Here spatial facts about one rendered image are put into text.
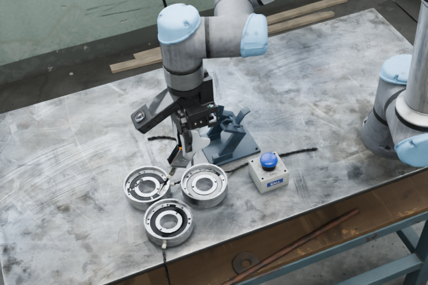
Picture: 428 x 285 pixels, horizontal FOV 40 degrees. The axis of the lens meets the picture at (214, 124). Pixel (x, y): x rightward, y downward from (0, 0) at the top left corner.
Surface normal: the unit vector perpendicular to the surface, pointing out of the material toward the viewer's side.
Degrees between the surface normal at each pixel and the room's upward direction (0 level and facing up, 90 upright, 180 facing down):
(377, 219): 0
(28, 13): 90
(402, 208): 0
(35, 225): 0
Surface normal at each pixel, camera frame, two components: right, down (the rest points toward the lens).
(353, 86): -0.04, -0.69
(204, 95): 0.39, 0.65
